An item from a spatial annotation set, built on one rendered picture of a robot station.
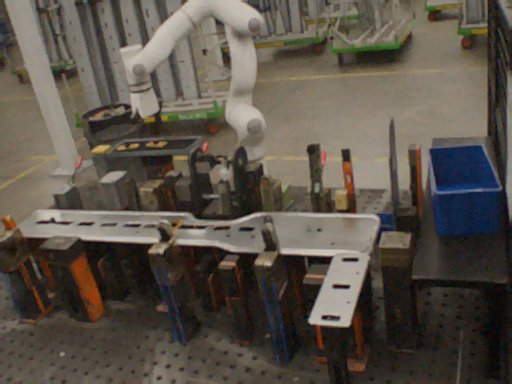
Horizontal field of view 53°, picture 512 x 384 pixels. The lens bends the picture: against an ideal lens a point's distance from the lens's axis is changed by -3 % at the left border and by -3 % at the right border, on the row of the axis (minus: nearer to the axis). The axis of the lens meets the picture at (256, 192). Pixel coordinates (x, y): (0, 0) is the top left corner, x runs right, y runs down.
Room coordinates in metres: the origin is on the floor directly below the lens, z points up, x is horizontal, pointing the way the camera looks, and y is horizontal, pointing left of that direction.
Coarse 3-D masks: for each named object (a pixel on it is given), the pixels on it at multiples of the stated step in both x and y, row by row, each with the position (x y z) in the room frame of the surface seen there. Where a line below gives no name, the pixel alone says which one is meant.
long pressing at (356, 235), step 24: (48, 216) 1.86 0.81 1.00; (72, 216) 1.81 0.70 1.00; (96, 216) 1.77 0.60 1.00; (120, 216) 1.73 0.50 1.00; (144, 216) 1.69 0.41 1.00; (168, 216) 1.65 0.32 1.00; (192, 216) 1.61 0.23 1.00; (264, 216) 1.52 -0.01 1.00; (288, 216) 1.49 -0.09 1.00; (312, 216) 1.46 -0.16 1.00; (336, 216) 1.43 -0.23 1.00; (360, 216) 1.40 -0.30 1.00; (96, 240) 1.59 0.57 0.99; (120, 240) 1.55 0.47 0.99; (144, 240) 1.52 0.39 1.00; (192, 240) 1.45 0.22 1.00; (216, 240) 1.42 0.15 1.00; (240, 240) 1.39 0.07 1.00; (288, 240) 1.34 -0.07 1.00; (312, 240) 1.31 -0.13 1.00; (336, 240) 1.29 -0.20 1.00; (360, 240) 1.26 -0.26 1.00
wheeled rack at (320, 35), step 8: (272, 0) 9.89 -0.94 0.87; (304, 8) 9.64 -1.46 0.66; (304, 32) 9.10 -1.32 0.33; (312, 32) 9.02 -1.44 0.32; (320, 32) 8.95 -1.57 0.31; (328, 32) 9.17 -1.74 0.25; (256, 40) 9.46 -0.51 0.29; (264, 40) 9.14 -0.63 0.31; (272, 40) 9.08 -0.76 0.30; (280, 40) 9.02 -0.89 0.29; (296, 40) 8.79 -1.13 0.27; (304, 40) 8.73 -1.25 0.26; (312, 40) 8.67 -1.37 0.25; (320, 40) 8.67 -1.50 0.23; (224, 48) 9.37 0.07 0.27; (256, 48) 9.10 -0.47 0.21; (312, 48) 8.77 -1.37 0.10; (320, 48) 8.79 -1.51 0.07; (224, 56) 9.46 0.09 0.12
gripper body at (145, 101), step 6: (144, 90) 1.95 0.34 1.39; (150, 90) 1.98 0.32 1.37; (132, 96) 1.95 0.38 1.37; (138, 96) 1.94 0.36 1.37; (144, 96) 1.95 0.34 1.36; (150, 96) 1.98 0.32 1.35; (132, 102) 1.95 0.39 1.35; (138, 102) 1.93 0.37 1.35; (144, 102) 1.95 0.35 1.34; (150, 102) 1.97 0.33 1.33; (156, 102) 2.00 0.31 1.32; (132, 108) 1.95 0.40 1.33; (138, 108) 1.93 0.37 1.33; (144, 108) 1.94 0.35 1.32; (150, 108) 1.97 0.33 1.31; (156, 108) 1.99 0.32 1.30; (144, 114) 1.94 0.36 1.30; (150, 114) 1.96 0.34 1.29
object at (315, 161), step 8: (312, 144) 1.53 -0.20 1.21; (312, 152) 1.49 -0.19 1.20; (320, 152) 1.52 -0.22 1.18; (312, 160) 1.52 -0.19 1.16; (320, 160) 1.51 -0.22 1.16; (312, 168) 1.52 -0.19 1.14; (320, 168) 1.50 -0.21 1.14; (312, 176) 1.51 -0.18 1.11; (320, 176) 1.49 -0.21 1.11; (312, 184) 1.50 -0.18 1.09; (320, 184) 1.49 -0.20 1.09; (312, 192) 1.50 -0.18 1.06; (320, 192) 1.49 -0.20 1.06
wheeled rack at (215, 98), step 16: (96, 0) 6.26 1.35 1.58; (48, 32) 6.20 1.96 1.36; (224, 32) 6.37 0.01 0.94; (208, 48) 5.59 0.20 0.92; (64, 80) 6.19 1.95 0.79; (208, 96) 6.13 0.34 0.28; (224, 96) 6.00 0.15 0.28; (192, 112) 5.60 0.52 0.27; (208, 112) 5.50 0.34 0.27; (224, 112) 5.59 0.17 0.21; (208, 128) 5.51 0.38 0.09
